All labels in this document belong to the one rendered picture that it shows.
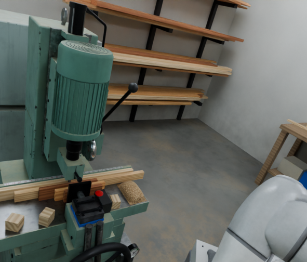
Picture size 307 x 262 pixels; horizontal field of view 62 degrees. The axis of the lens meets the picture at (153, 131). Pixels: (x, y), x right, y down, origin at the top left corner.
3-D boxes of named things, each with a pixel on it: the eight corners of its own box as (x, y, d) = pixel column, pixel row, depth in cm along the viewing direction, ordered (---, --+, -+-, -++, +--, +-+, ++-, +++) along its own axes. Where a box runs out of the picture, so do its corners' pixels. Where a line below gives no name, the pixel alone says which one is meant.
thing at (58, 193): (54, 201, 101) (55, 192, 99) (53, 198, 102) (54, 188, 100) (103, 191, 113) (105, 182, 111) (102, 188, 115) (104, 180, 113)
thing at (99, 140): (83, 156, 122) (86, 135, 117) (78, 148, 127) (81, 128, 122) (101, 154, 128) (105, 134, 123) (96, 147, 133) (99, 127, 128)
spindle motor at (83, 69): (58, 144, 84) (68, 50, 71) (45, 120, 97) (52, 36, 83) (106, 141, 94) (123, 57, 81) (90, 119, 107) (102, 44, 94)
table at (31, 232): (-5, 280, 76) (-5, 267, 73) (-12, 209, 97) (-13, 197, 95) (157, 226, 111) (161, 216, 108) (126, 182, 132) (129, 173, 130)
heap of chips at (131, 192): (130, 205, 110) (131, 198, 108) (116, 184, 120) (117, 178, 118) (147, 200, 115) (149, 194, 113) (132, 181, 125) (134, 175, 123)
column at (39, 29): (29, 186, 118) (38, 24, 88) (22, 159, 134) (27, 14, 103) (77, 179, 131) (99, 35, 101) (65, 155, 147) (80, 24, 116)
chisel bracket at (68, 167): (65, 184, 99) (67, 166, 95) (55, 163, 109) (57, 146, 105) (83, 181, 103) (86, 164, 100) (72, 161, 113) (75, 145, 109)
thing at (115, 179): (14, 202, 96) (14, 194, 94) (13, 199, 97) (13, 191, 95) (142, 178, 129) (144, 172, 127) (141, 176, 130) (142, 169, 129)
